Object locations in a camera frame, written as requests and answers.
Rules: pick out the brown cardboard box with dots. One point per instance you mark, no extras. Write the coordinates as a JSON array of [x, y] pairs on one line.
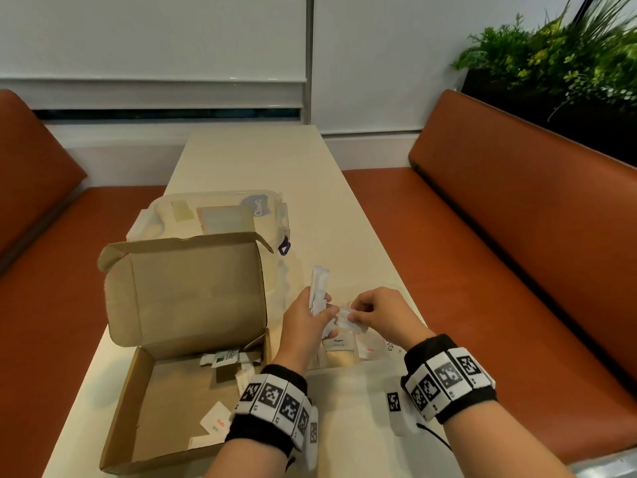
[[184, 293]]

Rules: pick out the person's left forearm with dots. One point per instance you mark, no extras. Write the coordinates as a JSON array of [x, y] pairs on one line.
[[246, 462]]

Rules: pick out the person's left hand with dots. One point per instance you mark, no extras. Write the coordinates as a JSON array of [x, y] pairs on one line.
[[301, 333]]

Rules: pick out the clear lidded plastic container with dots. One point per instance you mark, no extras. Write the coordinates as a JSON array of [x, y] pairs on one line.
[[219, 214]]

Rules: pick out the clear compartment tray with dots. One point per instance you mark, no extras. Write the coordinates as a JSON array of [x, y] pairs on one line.
[[343, 360]]

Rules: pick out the person's right forearm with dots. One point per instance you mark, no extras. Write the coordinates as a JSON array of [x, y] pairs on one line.
[[502, 443]]

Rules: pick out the green leafy plant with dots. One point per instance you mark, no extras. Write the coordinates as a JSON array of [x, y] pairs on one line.
[[542, 49]]

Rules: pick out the person's right hand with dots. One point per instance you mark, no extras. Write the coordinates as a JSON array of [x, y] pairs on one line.
[[395, 316]]

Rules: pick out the orange leather bench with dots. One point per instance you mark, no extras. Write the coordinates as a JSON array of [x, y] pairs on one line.
[[497, 253], [40, 253]]

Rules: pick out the white roller blind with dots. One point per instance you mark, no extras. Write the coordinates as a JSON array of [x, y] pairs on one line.
[[149, 34]]

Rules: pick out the black planter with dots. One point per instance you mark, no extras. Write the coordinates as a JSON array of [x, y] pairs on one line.
[[527, 106]]

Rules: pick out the black wristband with marker tiles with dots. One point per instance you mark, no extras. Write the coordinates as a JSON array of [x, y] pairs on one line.
[[448, 378], [271, 403]]

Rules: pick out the grey window frame post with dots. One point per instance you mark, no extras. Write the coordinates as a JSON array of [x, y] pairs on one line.
[[308, 44]]

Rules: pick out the grey metal bar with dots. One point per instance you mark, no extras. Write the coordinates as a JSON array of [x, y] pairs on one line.
[[607, 465]]

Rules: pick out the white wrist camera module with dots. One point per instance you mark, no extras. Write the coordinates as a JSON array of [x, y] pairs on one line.
[[395, 403], [312, 433]]

